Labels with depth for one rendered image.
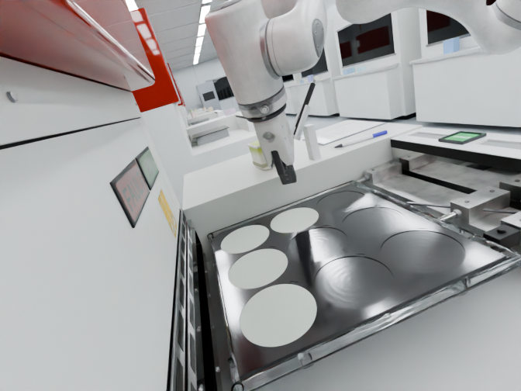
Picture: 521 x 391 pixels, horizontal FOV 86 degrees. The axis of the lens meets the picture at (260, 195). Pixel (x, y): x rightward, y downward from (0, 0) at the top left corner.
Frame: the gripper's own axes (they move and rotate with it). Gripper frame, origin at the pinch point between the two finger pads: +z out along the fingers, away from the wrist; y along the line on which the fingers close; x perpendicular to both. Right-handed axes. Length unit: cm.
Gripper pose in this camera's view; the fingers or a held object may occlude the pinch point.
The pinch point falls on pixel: (287, 174)
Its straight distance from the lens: 58.9
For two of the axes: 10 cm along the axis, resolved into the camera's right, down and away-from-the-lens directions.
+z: 3.2, 7.0, 6.4
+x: -9.5, 1.8, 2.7
